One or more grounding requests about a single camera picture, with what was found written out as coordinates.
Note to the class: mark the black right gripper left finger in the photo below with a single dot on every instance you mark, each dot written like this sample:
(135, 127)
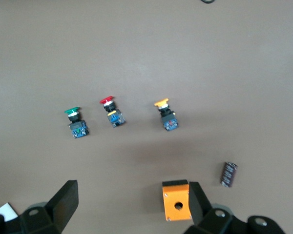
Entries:
(63, 204)

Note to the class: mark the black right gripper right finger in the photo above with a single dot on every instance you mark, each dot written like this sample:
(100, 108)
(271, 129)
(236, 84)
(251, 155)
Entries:
(200, 207)

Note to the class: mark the green mushroom push button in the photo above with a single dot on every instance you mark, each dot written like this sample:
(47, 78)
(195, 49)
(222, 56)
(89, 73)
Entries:
(77, 126)

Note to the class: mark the yellow mushroom push button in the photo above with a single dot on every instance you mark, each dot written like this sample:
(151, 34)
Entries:
(168, 119)

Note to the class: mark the red mushroom push button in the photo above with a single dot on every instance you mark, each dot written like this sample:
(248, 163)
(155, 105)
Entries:
(114, 117)

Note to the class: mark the orange box with hole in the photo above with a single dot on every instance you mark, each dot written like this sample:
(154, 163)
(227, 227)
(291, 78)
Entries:
(173, 195)

